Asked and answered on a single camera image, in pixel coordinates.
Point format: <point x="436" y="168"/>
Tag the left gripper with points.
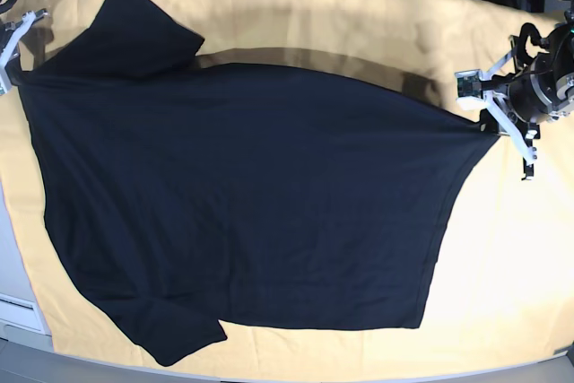
<point x="517" y="104"/>

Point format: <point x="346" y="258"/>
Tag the dark navy T-shirt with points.
<point x="179" y="198"/>

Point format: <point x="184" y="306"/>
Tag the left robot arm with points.
<point x="558" y="46"/>

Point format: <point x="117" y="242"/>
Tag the yellow table cloth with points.
<point x="502" y="290"/>

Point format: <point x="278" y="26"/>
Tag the white cabinet drawer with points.
<point x="21" y="313"/>

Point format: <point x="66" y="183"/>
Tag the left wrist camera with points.
<point x="469" y="90"/>

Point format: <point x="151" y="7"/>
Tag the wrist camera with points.
<point x="469" y="90"/>
<point x="5" y="83"/>

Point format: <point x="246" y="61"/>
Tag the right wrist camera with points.
<point x="5" y="83"/>

